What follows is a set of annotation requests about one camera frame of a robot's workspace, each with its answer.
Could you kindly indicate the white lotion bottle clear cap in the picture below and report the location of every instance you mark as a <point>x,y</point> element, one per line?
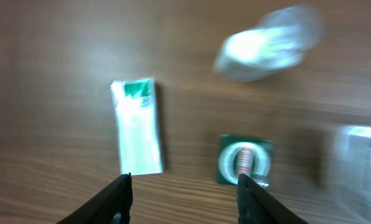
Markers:
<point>277,43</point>

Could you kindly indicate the green Zam-Buk tin box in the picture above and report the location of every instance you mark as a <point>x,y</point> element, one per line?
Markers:
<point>244,155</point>

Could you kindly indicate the white green medicine box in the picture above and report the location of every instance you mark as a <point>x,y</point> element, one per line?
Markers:
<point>139,145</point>

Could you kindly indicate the clear plastic container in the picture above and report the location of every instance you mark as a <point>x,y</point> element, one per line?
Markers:
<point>348,171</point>

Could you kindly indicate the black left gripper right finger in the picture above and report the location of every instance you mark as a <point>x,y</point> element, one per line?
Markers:
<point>257,206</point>

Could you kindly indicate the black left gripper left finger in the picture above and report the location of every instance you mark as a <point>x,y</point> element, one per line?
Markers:
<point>111,205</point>

